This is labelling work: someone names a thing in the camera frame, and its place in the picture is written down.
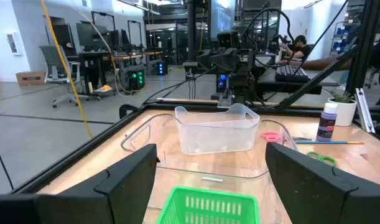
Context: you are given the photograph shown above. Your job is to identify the large display screen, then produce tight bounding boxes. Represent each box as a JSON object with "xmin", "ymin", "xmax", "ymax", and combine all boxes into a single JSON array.
[{"xmin": 210, "ymin": 0, "xmax": 236, "ymax": 43}]

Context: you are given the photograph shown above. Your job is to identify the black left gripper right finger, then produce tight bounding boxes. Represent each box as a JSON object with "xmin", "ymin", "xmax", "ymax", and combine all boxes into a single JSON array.
[{"xmin": 265, "ymin": 142, "xmax": 380, "ymax": 224}]

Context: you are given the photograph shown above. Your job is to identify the silver aluminium extrusion bar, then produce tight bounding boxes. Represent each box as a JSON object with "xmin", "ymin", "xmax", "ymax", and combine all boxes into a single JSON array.
[{"xmin": 354, "ymin": 88, "xmax": 376, "ymax": 134}]

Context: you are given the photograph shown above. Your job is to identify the frosted plastic bin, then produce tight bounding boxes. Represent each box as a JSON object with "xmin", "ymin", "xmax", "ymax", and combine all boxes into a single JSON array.
[{"xmin": 174, "ymin": 103, "xmax": 261, "ymax": 156}]

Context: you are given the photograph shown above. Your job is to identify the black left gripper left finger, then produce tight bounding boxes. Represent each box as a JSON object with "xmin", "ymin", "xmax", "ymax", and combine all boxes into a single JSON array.
[{"xmin": 0, "ymin": 143, "xmax": 160, "ymax": 224}]

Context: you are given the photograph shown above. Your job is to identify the black keyboard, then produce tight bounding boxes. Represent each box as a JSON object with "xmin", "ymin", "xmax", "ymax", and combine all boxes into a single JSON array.
[{"xmin": 275, "ymin": 64, "xmax": 310, "ymax": 83}]

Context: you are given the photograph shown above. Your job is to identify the blue paintbrush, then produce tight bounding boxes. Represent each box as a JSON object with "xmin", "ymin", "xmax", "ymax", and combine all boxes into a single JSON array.
[{"xmin": 295, "ymin": 141, "xmax": 365, "ymax": 146}]

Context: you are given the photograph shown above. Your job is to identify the pink handled scissors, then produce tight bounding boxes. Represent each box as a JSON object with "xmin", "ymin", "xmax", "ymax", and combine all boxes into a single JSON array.
[{"xmin": 260, "ymin": 130, "xmax": 312, "ymax": 144}]

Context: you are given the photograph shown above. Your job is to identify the black hanging cable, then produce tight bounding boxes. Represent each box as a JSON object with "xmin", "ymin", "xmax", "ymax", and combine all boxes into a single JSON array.
[{"xmin": 0, "ymin": 135, "xmax": 15, "ymax": 190}]

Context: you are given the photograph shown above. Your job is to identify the green handled scissors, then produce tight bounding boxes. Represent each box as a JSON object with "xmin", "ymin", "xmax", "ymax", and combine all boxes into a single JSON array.
[{"xmin": 306, "ymin": 151, "xmax": 337, "ymax": 167}]

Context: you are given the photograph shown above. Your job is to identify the yellow hanging cable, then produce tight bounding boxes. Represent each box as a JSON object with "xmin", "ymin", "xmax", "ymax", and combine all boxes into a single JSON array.
[{"xmin": 40, "ymin": 0, "xmax": 93, "ymax": 138}]

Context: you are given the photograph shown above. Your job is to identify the clear plastic bin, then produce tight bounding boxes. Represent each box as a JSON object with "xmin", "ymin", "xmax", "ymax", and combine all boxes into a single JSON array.
[{"xmin": 120, "ymin": 112, "xmax": 299, "ymax": 224}]

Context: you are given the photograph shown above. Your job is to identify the computer tower with green lights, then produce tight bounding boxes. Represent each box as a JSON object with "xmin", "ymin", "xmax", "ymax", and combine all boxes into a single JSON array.
[{"xmin": 127, "ymin": 70, "xmax": 146, "ymax": 91}]

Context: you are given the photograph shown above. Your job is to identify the black table clamp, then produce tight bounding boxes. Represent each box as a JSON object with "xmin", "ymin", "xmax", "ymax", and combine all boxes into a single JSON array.
[{"xmin": 119, "ymin": 104, "xmax": 140, "ymax": 119}]

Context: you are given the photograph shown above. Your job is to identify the purple paint bottle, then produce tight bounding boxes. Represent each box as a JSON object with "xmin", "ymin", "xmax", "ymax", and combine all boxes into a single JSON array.
[{"xmin": 315, "ymin": 102, "xmax": 338, "ymax": 142}]

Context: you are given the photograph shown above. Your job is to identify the green plastic basket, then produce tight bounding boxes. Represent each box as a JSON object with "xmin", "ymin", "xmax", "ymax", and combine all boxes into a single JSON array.
[{"xmin": 156, "ymin": 185, "xmax": 261, "ymax": 224}]

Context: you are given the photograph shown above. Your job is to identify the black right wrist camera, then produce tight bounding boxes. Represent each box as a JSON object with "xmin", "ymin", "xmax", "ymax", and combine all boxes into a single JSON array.
[{"xmin": 216, "ymin": 30, "xmax": 243, "ymax": 50}]

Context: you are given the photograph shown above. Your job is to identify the black table frame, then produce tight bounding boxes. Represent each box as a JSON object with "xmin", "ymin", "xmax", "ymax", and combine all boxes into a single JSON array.
[{"xmin": 11, "ymin": 98, "xmax": 380, "ymax": 195}]

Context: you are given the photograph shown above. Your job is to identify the grey office chair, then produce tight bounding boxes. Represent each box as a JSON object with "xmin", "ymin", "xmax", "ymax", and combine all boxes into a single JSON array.
[{"xmin": 39, "ymin": 45, "xmax": 88, "ymax": 109}]

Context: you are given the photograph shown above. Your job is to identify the cardboard box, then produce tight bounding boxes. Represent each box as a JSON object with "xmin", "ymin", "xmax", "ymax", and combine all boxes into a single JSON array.
[{"xmin": 15, "ymin": 70, "xmax": 47, "ymax": 87}]

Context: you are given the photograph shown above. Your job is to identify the person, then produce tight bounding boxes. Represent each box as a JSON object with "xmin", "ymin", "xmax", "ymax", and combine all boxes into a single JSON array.
[
  {"xmin": 301, "ymin": 37, "xmax": 380, "ymax": 106},
  {"xmin": 279, "ymin": 34, "xmax": 312, "ymax": 62}
]

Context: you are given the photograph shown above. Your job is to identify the white potted succulent plant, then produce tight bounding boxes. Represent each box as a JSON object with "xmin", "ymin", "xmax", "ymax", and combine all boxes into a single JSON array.
[{"xmin": 327, "ymin": 90, "xmax": 358, "ymax": 127}]

